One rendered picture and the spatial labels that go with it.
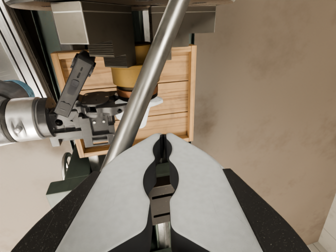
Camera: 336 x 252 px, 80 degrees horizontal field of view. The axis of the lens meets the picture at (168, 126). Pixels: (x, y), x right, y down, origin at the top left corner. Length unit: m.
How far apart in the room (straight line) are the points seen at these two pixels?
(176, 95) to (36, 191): 1.66
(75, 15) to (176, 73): 0.40
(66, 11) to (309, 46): 1.99
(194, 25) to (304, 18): 1.69
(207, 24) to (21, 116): 0.33
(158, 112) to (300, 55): 1.63
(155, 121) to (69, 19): 0.44
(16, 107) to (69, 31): 0.19
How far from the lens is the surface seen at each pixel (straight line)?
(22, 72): 1.34
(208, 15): 0.38
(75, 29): 0.25
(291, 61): 2.03
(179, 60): 0.60
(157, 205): 0.73
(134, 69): 0.33
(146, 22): 0.60
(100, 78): 0.58
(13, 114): 0.40
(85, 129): 0.38
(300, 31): 2.02
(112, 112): 0.35
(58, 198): 0.75
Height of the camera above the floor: 1.45
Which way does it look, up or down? 60 degrees down
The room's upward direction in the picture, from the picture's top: 153 degrees clockwise
